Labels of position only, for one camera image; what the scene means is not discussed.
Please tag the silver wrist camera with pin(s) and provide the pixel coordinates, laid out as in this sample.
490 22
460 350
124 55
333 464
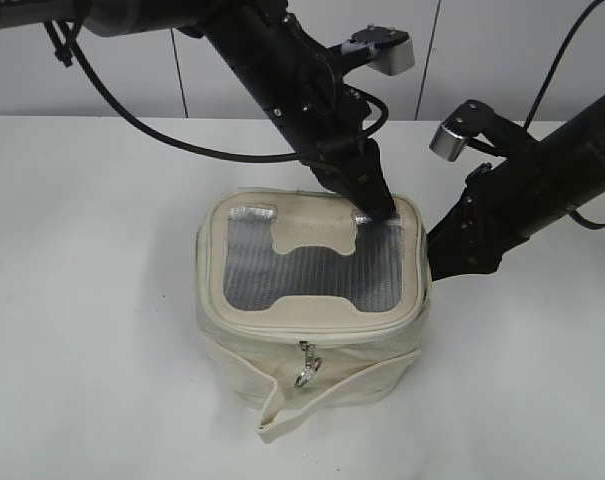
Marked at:
477 126
387 50

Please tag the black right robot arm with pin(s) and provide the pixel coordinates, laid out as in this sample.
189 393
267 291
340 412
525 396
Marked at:
536 183

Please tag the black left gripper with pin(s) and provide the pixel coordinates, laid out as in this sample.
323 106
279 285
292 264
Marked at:
347 162

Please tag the silver ring zipper pull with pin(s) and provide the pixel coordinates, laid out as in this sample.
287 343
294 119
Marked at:
312 364

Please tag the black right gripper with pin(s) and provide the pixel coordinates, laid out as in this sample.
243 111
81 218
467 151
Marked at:
467 240

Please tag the cream zippered lunch bag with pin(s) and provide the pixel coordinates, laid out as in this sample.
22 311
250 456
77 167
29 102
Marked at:
275 268

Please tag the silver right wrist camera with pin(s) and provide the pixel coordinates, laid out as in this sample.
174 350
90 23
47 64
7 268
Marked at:
477 126

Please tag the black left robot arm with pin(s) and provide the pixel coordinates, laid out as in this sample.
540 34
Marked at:
298 83

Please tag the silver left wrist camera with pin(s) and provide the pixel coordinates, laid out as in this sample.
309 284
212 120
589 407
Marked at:
387 50

